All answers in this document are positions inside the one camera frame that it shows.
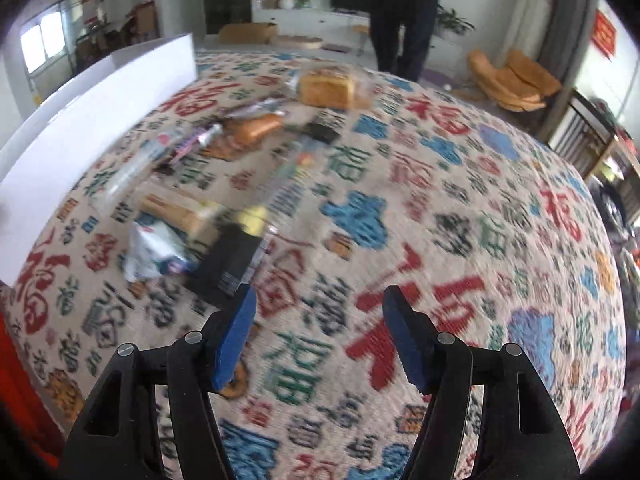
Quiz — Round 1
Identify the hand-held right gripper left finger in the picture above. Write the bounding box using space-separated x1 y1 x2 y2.
59 284 258 480

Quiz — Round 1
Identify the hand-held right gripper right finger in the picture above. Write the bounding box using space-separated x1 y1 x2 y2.
382 285 582 480

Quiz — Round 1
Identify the black snack box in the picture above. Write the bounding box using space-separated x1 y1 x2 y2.
182 222 266 306

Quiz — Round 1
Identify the yellow snack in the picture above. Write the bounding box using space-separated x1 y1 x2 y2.
235 205 271 236

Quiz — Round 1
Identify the white blue snack packet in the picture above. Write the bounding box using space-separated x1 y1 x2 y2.
122 222 196 283

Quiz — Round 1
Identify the tan bread stick packet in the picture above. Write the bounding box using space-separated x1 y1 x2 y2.
137 192 221 246

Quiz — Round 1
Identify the clear colourful snack packet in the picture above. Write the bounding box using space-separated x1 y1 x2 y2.
260 140 321 211

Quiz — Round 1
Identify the silver purple snack packet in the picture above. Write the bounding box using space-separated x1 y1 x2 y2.
167 122 224 170

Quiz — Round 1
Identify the long clear snack packet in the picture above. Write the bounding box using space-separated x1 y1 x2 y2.
92 127 176 206

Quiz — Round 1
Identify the brown bread roll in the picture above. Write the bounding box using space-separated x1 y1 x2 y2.
232 112 286 148

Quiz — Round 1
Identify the small black snack packet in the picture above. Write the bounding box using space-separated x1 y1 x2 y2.
304 120 341 143

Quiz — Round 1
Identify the white storage box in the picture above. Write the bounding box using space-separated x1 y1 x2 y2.
0 33 197 286

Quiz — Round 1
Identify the bagged bread loaf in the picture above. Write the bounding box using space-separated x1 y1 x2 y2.
287 65 373 111

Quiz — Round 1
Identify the printed blanket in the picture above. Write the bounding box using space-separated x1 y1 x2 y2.
0 50 628 480

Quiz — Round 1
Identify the red cloth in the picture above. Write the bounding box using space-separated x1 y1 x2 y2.
0 305 66 466

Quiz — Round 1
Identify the dark wooden chair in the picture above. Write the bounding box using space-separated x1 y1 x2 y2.
550 90 621 176

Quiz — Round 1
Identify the orange lounge chair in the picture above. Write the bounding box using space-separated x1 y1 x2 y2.
467 49 563 111

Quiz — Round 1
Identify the wooden table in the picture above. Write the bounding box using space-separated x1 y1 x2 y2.
595 130 640 201

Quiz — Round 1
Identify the cardboard box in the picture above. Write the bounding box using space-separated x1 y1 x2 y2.
217 22 278 45

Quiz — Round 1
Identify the large leafy potted plant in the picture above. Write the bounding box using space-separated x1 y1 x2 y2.
435 5 476 43

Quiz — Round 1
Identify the white television cabinet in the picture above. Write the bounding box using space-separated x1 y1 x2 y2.
252 7 373 43

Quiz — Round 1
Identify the grey curtain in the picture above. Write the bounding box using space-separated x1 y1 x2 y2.
537 0 593 146

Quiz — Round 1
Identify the white standing air conditioner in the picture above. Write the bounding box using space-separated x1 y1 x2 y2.
502 0 556 68

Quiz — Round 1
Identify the window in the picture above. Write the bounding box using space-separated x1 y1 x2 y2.
20 24 67 74

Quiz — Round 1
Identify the red wall hanging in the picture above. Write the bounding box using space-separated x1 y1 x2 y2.
592 10 618 62

